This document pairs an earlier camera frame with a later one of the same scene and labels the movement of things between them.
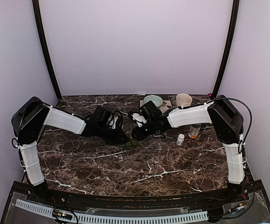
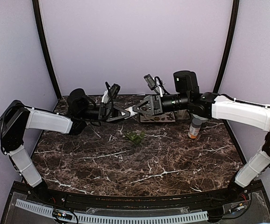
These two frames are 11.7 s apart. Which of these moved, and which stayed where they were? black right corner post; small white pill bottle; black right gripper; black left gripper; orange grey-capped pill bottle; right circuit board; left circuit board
Moved: black right gripper; small white pill bottle; black left gripper
Stayed: right circuit board; black right corner post; left circuit board; orange grey-capped pill bottle
